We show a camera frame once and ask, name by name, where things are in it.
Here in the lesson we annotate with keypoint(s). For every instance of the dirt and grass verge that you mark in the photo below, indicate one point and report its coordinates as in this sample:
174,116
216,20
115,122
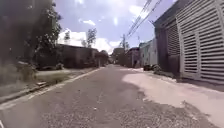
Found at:
50,76

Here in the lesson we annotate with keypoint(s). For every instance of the large dark trees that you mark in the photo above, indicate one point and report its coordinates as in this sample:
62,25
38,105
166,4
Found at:
26,30

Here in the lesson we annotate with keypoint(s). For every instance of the pale concrete roadside strip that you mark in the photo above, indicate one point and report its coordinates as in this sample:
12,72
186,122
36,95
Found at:
166,90

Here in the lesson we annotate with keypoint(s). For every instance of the tall thin tree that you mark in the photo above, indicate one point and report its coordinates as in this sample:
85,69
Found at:
91,35

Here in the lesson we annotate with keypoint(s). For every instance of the grey asphalt road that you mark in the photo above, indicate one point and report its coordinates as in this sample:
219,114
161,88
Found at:
100,100

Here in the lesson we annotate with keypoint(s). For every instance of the dark low building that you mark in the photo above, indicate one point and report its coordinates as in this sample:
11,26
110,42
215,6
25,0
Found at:
76,55

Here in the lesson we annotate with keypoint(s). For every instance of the dark vehicle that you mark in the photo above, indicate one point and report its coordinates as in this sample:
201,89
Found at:
147,67
156,67

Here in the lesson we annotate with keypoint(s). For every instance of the dark brown building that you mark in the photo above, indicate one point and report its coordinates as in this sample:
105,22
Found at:
132,56

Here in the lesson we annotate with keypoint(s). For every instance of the dark bushy tree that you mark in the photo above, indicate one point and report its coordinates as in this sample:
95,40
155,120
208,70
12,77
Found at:
102,57

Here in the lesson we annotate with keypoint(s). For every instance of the pale building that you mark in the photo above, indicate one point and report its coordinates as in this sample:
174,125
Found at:
150,53

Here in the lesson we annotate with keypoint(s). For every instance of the building with louvred wall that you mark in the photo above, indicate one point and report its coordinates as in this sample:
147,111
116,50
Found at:
206,40

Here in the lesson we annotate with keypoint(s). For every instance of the utility pole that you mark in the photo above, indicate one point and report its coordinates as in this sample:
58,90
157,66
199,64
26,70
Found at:
124,41

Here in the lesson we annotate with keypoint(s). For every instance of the pale kerb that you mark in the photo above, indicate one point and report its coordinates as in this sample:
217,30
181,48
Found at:
66,81

